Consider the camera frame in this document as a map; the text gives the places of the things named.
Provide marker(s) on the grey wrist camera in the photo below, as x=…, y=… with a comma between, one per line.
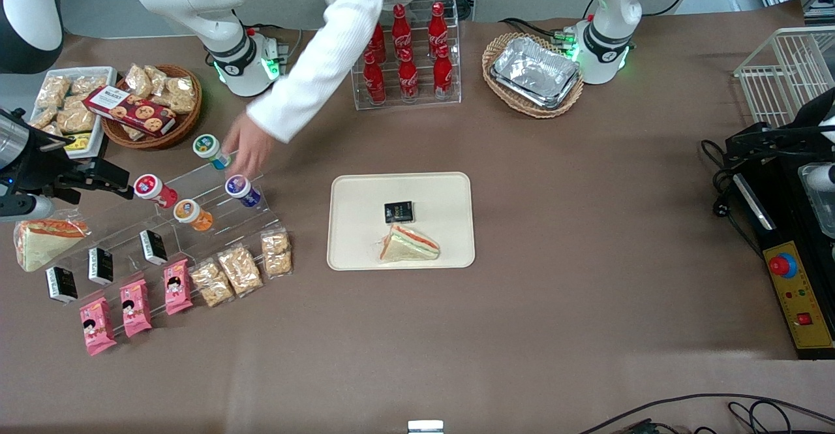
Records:
x=819, y=176
x=26, y=209

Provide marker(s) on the light wicker basket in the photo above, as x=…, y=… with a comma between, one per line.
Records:
x=528, y=111

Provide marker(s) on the stacked aluminium foil trays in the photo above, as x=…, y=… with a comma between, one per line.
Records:
x=535, y=72

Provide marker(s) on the red gum bottle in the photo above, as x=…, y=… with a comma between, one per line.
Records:
x=151, y=188

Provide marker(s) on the clear bagged rice crisp pack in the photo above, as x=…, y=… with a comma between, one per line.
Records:
x=240, y=270
x=276, y=252
x=211, y=283

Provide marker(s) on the clear acrylic bottle rack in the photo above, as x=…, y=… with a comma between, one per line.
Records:
x=423, y=94

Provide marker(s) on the beige plastic tray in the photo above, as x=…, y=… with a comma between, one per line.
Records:
x=359, y=225

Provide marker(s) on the orange gum bottle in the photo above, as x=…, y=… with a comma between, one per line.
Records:
x=189, y=212

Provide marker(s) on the large wrapped triangle sandwich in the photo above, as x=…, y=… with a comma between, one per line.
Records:
x=42, y=245

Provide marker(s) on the purple gum bottle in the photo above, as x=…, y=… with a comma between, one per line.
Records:
x=240, y=188

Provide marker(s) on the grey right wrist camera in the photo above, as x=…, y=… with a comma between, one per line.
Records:
x=26, y=209

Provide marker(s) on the red cola bottle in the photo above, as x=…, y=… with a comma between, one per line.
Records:
x=443, y=72
x=378, y=42
x=438, y=26
x=408, y=76
x=374, y=80
x=401, y=29

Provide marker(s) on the small black square pack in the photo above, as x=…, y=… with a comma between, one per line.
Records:
x=398, y=212

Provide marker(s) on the red cookie box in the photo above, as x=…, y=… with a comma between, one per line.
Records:
x=130, y=111

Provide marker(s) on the black yellow control box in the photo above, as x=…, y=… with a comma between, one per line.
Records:
x=789, y=225

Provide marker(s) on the pink snack pack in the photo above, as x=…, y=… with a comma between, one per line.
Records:
x=136, y=308
x=98, y=326
x=177, y=287

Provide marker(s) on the small black white box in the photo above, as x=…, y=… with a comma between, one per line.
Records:
x=154, y=247
x=62, y=284
x=101, y=265

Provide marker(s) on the clear acrylic tiered display stand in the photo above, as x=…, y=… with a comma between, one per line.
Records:
x=196, y=186

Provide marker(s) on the green gum bottle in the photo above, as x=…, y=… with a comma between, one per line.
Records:
x=207, y=147

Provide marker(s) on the dark wicker snack basket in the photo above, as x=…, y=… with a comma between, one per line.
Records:
x=186, y=124

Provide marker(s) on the white rectangular snack tray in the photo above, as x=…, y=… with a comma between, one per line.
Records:
x=101, y=81

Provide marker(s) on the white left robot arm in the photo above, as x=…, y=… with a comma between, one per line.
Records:
x=610, y=10

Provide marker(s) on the person's bare hand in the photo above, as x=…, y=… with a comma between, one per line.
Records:
x=251, y=143

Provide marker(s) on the bagged puffed snack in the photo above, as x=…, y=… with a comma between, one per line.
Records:
x=42, y=117
x=52, y=91
x=138, y=80
x=88, y=85
x=158, y=78
x=75, y=119
x=52, y=130
x=179, y=94
x=132, y=132

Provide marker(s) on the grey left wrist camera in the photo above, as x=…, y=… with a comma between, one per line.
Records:
x=819, y=176

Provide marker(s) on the yellow snack pack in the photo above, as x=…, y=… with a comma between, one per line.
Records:
x=78, y=142

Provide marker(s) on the white sleeved person forearm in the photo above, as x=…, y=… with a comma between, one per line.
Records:
x=313, y=62

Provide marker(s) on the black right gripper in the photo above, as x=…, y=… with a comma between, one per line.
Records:
x=40, y=164

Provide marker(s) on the red emergency stop button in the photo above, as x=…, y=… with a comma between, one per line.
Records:
x=782, y=265

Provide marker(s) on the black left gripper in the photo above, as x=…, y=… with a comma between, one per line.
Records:
x=806, y=119

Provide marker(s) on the small wrapped triangle sandwich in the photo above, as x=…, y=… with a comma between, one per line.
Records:
x=408, y=246

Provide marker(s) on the grey connector box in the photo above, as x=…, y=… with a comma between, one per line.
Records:
x=279, y=52

